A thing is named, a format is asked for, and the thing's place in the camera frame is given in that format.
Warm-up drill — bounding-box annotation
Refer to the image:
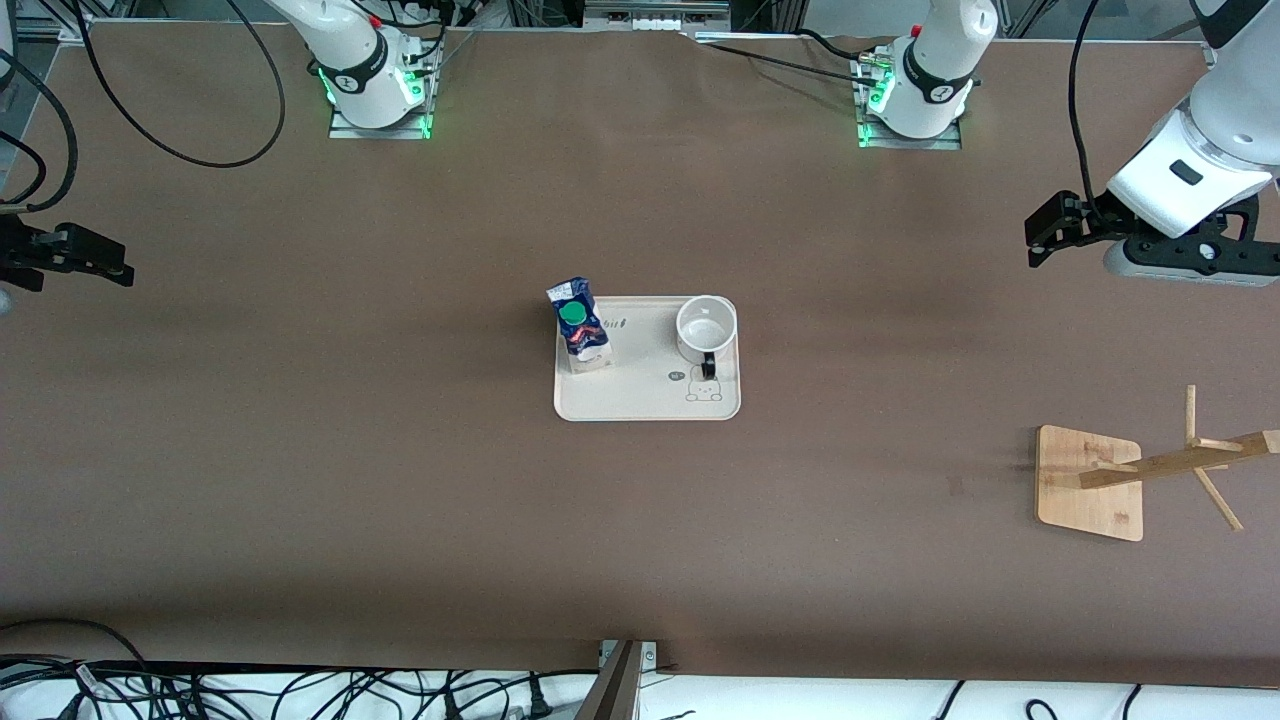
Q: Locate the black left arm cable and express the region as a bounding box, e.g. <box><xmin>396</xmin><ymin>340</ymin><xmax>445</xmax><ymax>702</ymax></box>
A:
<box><xmin>1068</xmin><ymin>0</ymin><xmax>1106</xmax><ymax>226</ymax></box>

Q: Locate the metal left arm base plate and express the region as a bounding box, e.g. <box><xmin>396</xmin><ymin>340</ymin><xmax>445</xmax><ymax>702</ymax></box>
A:
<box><xmin>855</xmin><ymin>55</ymin><xmax>963</xmax><ymax>151</ymax></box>

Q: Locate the black base cable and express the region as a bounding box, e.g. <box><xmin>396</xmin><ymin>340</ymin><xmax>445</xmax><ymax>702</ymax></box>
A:
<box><xmin>690</xmin><ymin>30</ymin><xmax>891</xmax><ymax>89</ymax></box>

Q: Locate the metal stand bracket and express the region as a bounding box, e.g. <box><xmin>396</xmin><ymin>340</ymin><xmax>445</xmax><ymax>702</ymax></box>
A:
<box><xmin>575</xmin><ymin>640</ymin><xmax>659</xmax><ymax>720</ymax></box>

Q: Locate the beige tray with bear print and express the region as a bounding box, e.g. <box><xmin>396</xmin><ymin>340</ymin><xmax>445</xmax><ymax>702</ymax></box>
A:
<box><xmin>553</xmin><ymin>295</ymin><xmax>742</xmax><ymax>423</ymax></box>

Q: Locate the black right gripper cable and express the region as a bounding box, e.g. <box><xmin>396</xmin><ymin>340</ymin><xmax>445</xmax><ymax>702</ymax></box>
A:
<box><xmin>0</xmin><ymin>50</ymin><xmax>80</xmax><ymax>213</ymax></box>

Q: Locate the white mug black handle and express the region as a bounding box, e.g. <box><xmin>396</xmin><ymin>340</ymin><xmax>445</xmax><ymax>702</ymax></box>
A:
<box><xmin>676</xmin><ymin>294</ymin><xmax>739</xmax><ymax>381</ymax></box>

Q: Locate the wooden cup rack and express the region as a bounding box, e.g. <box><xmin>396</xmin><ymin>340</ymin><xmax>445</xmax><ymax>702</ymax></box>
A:
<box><xmin>1035</xmin><ymin>385</ymin><xmax>1280</xmax><ymax>543</ymax></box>

